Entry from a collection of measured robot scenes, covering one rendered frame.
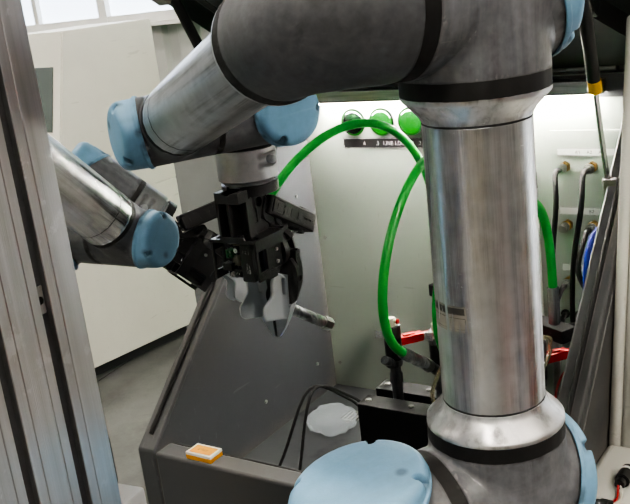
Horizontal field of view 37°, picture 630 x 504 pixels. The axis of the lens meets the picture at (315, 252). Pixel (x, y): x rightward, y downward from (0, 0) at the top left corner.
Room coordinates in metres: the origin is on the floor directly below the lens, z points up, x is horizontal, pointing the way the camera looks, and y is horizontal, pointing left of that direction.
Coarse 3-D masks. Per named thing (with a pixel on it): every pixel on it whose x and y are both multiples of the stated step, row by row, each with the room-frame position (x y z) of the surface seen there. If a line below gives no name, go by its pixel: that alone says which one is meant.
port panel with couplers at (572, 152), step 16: (560, 144) 1.52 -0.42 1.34; (576, 144) 1.50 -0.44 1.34; (592, 144) 1.49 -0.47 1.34; (608, 144) 1.47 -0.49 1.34; (560, 160) 1.52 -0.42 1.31; (576, 160) 1.50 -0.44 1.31; (592, 160) 1.49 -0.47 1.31; (608, 160) 1.47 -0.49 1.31; (560, 176) 1.52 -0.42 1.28; (576, 176) 1.50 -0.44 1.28; (592, 176) 1.49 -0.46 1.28; (560, 192) 1.52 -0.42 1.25; (576, 192) 1.50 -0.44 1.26; (592, 192) 1.49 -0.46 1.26; (560, 208) 1.52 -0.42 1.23; (576, 208) 1.50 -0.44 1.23; (592, 208) 1.49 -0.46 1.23; (560, 224) 1.50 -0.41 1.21; (592, 224) 1.47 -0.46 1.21; (560, 240) 1.52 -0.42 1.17; (560, 256) 1.52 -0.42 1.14; (560, 272) 1.52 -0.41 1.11; (576, 288) 1.51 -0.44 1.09; (560, 304) 1.53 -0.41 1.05; (576, 304) 1.51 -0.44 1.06
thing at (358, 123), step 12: (360, 120) 1.48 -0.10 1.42; (372, 120) 1.49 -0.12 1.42; (324, 132) 1.45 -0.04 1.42; (336, 132) 1.45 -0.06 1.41; (396, 132) 1.52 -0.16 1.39; (312, 144) 1.43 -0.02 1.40; (408, 144) 1.53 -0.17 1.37; (300, 156) 1.41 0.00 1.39; (420, 156) 1.54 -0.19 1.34; (288, 168) 1.40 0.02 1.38; (276, 192) 1.39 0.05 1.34
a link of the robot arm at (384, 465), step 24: (336, 456) 0.70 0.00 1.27; (360, 456) 0.69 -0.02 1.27; (384, 456) 0.68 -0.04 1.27; (408, 456) 0.68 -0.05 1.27; (432, 456) 0.70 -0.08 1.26; (312, 480) 0.67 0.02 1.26; (336, 480) 0.67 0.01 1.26; (360, 480) 0.66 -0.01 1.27; (384, 480) 0.65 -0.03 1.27; (408, 480) 0.64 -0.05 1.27; (432, 480) 0.67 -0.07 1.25
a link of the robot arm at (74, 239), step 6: (72, 234) 1.21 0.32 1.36; (72, 240) 1.21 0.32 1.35; (78, 240) 1.20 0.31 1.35; (72, 246) 1.21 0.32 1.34; (78, 246) 1.20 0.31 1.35; (72, 252) 1.21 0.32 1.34; (78, 252) 1.21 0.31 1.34; (84, 252) 1.20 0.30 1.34; (78, 258) 1.21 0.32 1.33; (84, 258) 1.21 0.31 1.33; (78, 264) 1.24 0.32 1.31; (102, 264) 1.22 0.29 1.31
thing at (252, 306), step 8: (248, 288) 1.15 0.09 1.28; (256, 288) 1.16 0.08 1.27; (264, 288) 1.16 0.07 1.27; (248, 296) 1.14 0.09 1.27; (256, 296) 1.16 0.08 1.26; (264, 296) 1.16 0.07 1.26; (248, 304) 1.14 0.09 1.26; (256, 304) 1.15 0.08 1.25; (264, 304) 1.16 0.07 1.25; (240, 312) 1.13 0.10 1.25; (248, 312) 1.14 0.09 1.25; (256, 312) 1.15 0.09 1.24; (264, 320) 1.16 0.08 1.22; (272, 328) 1.16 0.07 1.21
